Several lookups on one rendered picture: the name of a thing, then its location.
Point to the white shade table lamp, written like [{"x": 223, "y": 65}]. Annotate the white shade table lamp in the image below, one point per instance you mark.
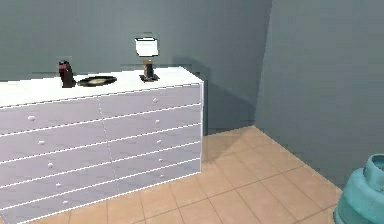
[{"x": 146, "y": 47}]

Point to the white chest of drawers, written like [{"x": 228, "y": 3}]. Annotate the white chest of drawers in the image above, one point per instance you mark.
[{"x": 100, "y": 133}]

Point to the black round plate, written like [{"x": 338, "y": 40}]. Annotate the black round plate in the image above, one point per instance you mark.
[{"x": 97, "y": 80}]

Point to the dark maroon bottle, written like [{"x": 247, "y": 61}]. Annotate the dark maroon bottle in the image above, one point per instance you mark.
[{"x": 66, "y": 75}]

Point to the teal round bin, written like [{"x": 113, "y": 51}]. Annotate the teal round bin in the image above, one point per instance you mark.
[{"x": 361, "y": 196}]

